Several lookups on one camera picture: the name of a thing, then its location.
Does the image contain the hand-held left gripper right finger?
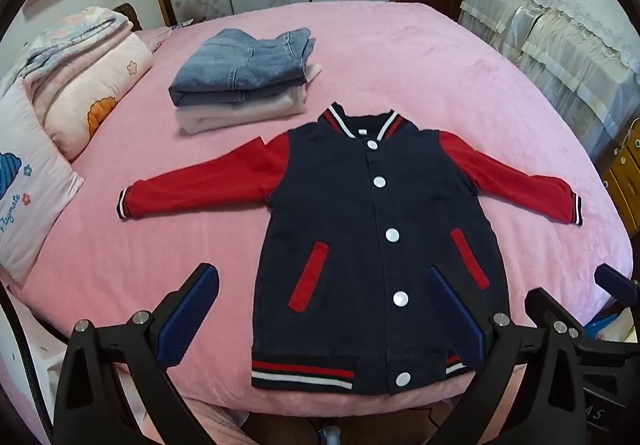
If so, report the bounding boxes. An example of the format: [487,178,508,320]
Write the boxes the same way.
[427,263,591,445]

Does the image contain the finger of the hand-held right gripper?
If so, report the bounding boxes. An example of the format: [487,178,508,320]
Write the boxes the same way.
[524,287,585,332]
[594,264,640,310]

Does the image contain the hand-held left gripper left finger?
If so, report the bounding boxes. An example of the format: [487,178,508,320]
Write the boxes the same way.
[52,263,221,445]

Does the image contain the navy and red varsity jacket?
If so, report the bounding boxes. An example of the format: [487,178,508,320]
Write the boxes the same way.
[117,101,585,397]

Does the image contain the blue plastic bag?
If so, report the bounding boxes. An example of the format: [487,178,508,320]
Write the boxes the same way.
[585,310,640,343]

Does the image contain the pink bed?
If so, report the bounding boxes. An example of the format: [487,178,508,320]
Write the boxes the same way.
[0,0,633,445]

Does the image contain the wooden drawer cabinet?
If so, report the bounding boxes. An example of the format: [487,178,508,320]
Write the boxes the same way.
[597,115,640,238]

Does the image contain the pink printed pillow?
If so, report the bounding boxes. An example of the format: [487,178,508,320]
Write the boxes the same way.
[0,75,85,283]

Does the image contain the folded beige garment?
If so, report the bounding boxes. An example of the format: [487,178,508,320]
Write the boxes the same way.
[175,62,323,135]

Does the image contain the folded pink floral quilt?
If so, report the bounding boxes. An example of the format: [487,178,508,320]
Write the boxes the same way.
[0,32,153,162]

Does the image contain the folded blue jeans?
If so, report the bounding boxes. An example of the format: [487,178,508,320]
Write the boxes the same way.
[168,28,317,107]

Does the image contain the lace-covered furniture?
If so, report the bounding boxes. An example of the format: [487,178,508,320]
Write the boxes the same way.
[457,0,640,161]

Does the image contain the dark wooden headboard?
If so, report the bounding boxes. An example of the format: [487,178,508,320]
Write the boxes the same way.
[112,2,147,33]

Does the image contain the folded blue striped blanket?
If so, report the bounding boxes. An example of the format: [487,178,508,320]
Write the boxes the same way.
[10,5,135,76]

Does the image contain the black cable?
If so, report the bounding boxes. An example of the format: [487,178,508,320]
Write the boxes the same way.
[0,285,51,436]

